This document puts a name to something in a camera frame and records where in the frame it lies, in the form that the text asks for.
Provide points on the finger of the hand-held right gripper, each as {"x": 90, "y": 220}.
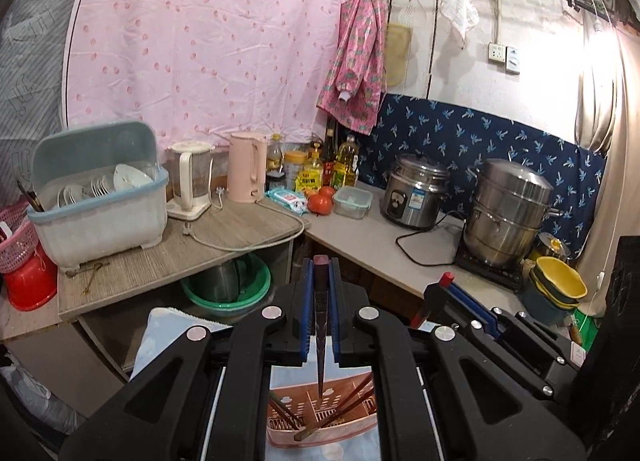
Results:
{"x": 432, "y": 306}
{"x": 465, "y": 300}

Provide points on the yellow-lidded tin can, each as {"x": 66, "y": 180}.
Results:
{"x": 294, "y": 166}

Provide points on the pink perforated utensil holder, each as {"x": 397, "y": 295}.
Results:
{"x": 345, "y": 421}

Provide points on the wet wipes pack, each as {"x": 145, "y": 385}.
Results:
{"x": 286, "y": 200}

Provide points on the brown bottle yellow cap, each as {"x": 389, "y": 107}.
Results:
{"x": 274, "y": 156}

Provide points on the large cooking oil bottle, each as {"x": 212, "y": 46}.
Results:
{"x": 347, "y": 161}

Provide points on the white slotted spatula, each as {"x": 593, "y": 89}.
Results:
{"x": 412, "y": 11}

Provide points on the white wall switch box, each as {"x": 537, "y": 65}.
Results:
{"x": 513, "y": 60}

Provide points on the white dish box teal lid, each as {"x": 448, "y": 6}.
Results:
{"x": 100, "y": 231}

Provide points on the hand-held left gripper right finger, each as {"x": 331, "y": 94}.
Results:
{"x": 334, "y": 321}

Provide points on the steel rice cooker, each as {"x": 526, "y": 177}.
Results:
{"x": 415, "y": 196}

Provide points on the grey plastic bags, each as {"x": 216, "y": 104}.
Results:
{"x": 30, "y": 391}

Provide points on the red-capped small bottle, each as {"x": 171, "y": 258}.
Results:
{"x": 328, "y": 173}

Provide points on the green plastic bag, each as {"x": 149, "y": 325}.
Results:
{"x": 587, "y": 323}

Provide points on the black induction cooker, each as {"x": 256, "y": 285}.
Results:
{"x": 492, "y": 271}

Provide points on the beige curtain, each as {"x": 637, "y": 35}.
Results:
{"x": 620, "y": 166}

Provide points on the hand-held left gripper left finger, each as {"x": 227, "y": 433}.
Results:
{"x": 306, "y": 321}

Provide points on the light blue dotted blanket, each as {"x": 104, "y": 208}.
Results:
{"x": 165, "y": 336}

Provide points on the green plastic basin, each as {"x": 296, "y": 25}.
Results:
{"x": 255, "y": 291}

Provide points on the stack of white dishes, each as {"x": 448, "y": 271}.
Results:
{"x": 105, "y": 183}

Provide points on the pink floral smock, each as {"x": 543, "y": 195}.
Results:
{"x": 357, "y": 61}

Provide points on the blue leaf-print cloth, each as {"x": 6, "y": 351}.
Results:
{"x": 450, "y": 131}

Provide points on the red plastic basin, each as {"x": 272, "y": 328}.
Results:
{"x": 30, "y": 286}

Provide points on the pink electric kettle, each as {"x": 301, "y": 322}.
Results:
{"x": 242, "y": 171}

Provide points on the yellow seasoning packet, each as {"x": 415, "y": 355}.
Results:
{"x": 307, "y": 183}

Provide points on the clear plastic food container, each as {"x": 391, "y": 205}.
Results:
{"x": 351, "y": 202}

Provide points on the dark brown chopstick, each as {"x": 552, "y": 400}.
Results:
{"x": 320, "y": 321}

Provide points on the yellow hanging cutting board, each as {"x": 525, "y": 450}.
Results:
{"x": 398, "y": 53}

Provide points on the pink dotted curtain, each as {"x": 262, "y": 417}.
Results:
{"x": 200, "y": 41}

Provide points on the pink plastic basket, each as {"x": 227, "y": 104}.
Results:
{"x": 15, "y": 251}

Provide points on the white blender jug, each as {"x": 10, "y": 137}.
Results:
{"x": 192, "y": 181}

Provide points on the yellow bowl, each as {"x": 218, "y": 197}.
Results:
{"x": 562, "y": 278}

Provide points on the white hanging cloth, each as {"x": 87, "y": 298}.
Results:
{"x": 460, "y": 6}

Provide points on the steel steamer pot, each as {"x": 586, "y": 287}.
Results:
{"x": 510, "y": 216}

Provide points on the dark sauce bottle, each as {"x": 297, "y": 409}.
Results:
{"x": 330, "y": 141}

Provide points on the grey patterned curtain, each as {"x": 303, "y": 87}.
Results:
{"x": 30, "y": 91}

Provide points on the red tomato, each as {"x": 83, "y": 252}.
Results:
{"x": 320, "y": 203}
{"x": 327, "y": 190}

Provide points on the white wall socket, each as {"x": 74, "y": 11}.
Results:
{"x": 496, "y": 52}

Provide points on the white power strip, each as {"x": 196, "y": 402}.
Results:
{"x": 578, "y": 356}

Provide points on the small brown twig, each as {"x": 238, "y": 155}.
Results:
{"x": 90, "y": 273}

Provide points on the stack of yellow green bowls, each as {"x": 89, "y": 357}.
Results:
{"x": 545, "y": 308}

